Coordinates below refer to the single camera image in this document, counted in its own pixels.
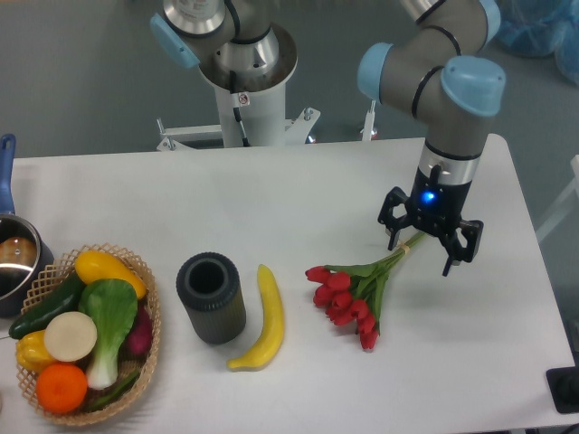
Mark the yellow squash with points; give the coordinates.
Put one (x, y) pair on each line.
(94, 265)

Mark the black device at edge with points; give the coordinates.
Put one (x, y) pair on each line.
(563, 386)

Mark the dark grey ribbed vase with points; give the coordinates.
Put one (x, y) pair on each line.
(208, 285)

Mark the purple red sweet potato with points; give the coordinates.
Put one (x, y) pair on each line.
(140, 337)

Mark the green bok choy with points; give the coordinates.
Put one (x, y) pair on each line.
(112, 305)

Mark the cream round slice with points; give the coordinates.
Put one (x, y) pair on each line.
(70, 336)

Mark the yellow bell pepper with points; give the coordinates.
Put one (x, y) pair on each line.
(32, 354)

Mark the blue plastic bag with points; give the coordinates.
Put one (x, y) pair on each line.
(537, 29)

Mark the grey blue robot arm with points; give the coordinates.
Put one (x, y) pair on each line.
(438, 77)

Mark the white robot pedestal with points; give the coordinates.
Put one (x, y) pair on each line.
(249, 82)

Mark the green chili pepper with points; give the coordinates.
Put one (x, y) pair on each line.
(114, 394)

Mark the orange fruit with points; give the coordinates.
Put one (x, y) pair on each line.
(61, 388)

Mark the white frame at right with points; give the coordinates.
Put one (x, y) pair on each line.
(561, 206)

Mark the woven wicker basket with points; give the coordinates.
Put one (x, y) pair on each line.
(139, 368)

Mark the yellow banana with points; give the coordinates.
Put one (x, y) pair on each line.
(267, 345)

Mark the red tulip bouquet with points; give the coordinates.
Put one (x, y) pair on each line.
(354, 294)

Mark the blue handled saucepan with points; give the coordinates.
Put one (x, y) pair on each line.
(23, 252)

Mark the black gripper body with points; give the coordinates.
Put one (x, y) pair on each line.
(434, 207)

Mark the dark green cucumber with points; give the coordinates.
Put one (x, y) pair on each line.
(65, 298)

